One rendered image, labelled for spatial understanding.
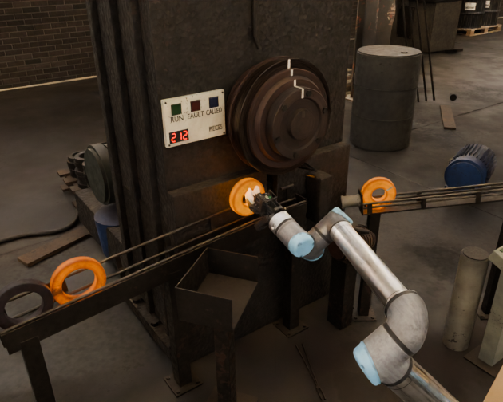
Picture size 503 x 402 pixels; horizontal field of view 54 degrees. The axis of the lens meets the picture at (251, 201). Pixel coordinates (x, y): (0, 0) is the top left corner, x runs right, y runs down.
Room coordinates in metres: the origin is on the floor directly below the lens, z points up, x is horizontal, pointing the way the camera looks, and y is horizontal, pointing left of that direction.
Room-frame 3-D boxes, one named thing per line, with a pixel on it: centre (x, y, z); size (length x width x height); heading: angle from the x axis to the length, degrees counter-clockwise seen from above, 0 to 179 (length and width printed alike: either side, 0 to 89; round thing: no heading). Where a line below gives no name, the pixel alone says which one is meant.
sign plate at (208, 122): (1.83, 0.21, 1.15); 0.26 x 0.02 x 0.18; 125
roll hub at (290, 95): (1.86, -0.19, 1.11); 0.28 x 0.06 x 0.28; 125
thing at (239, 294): (1.43, 0.12, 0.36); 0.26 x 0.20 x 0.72; 160
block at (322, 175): (2.08, -0.31, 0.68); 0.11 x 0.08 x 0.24; 35
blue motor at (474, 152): (3.57, -1.73, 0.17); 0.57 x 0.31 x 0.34; 145
